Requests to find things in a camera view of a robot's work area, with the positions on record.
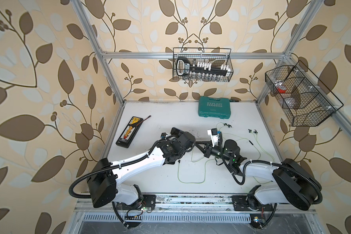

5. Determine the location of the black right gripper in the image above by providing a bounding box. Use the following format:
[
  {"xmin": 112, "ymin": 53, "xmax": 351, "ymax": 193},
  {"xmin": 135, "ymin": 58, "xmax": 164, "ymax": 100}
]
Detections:
[{"xmin": 195, "ymin": 140, "xmax": 232, "ymax": 164}]

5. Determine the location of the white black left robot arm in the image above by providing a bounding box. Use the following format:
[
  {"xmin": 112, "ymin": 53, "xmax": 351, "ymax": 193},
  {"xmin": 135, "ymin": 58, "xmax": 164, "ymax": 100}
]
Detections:
[{"xmin": 68, "ymin": 131, "xmax": 196, "ymax": 208}]

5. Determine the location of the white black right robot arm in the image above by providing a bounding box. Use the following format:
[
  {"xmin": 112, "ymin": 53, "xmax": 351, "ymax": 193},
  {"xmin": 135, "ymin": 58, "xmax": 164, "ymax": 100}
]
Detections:
[{"xmin": 195, "ymin": 139, "xmax": 323, "ymax": 211}]

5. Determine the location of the green plastic tool case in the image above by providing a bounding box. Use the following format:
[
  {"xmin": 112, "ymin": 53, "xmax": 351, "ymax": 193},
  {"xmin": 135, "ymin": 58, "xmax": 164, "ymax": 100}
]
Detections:
[{"xmin": 198, "ymin": 96, "xmax": 231, "ymax": 119}]

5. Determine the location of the black yellow battery pack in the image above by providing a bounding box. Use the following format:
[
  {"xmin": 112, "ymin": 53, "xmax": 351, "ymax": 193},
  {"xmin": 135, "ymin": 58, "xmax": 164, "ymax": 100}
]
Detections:
[{"xmin": 116, "ymin": 115, "xmax": 151, "ymax": 148}]

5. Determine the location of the red item in basket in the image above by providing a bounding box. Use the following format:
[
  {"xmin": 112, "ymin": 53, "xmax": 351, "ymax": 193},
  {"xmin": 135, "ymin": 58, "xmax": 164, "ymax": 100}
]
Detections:
[{"xmin": 275, "ymin": 83, "xmax": 287, "ymax": 94}]

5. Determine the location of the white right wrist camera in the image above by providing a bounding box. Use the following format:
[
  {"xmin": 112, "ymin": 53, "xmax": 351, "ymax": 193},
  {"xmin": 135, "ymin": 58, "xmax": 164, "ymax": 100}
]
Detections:
[{"xmin": 207, "ymin": 128, "xmax": 221, "ymax": 147}]

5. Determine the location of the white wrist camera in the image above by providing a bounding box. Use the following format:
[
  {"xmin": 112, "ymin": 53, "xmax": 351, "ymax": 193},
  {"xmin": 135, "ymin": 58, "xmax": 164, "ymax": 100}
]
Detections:
[
  {"xmin": 207, "ymin": 128, "xmax": 221, "ymax": 147},
  {"xmin": 160, "ymin": 133, "xmax": 172, "ymax": 140}
]

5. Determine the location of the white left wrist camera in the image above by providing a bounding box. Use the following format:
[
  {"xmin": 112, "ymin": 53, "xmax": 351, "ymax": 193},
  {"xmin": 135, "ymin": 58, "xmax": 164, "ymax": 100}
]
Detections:
[{"xmin": 160, "ymin": 133, "xmax": 172, "ymax": 140}]

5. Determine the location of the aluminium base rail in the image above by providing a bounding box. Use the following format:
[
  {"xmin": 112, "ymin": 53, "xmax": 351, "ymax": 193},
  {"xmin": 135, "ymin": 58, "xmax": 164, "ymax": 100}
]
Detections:
[{"xmin": 74, "ymin": 193, "xmax": 316, "ymax": 223}]

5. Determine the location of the black socket holder rail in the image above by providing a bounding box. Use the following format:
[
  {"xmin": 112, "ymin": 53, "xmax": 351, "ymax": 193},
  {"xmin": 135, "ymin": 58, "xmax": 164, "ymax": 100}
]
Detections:
[{"xmin": 175, "ymin": 57, "xmax": 232, "ymax": 77}]

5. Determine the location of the black wire basket back wall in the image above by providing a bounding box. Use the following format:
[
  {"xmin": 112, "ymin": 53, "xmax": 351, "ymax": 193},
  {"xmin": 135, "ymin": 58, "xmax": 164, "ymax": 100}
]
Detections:
[{"xmin": 173, "ymin": 47, "xmax": 234, "ymax": 82}]

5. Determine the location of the black wire basket wall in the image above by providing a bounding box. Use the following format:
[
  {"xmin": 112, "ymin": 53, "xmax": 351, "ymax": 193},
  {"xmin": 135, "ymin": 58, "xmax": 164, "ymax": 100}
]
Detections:
[
  {"xmin": 173, "ymin": 47, "xmax": 234, "ymax": 82},
  {"xmin": 265, "ymin": 60, "xmax": 344, "ymax": 127}
]

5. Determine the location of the black wire basket right wall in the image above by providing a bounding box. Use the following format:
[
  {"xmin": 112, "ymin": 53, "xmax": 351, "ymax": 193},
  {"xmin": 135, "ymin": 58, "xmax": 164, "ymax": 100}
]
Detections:
[{"xmin": 265, "ymin": 60, "xmax": 344, "ymax": 127}]

